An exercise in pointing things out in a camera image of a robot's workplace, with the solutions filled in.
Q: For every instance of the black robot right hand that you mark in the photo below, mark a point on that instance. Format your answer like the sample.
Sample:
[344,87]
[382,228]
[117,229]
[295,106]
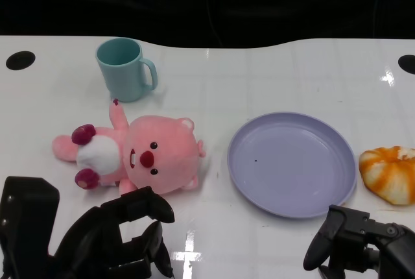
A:
[356,243]

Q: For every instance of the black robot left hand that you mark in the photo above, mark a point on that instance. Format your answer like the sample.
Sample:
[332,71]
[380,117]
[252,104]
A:
[97,237]

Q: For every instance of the pink plush doll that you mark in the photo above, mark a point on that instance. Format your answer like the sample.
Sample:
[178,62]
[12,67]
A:
[165,155]

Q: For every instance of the lilac plastic plate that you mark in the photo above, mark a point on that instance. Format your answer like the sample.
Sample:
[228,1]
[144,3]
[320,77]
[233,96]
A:
[291,165]

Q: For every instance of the orange white bread toy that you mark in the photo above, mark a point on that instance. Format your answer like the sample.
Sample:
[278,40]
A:
[386,175]

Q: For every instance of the teal plastic mug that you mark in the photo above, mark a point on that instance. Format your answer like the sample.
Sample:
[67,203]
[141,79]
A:
[123,78]

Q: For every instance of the black backdrop cloth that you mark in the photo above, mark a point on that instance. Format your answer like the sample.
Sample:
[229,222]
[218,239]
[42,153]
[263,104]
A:
[162,0]

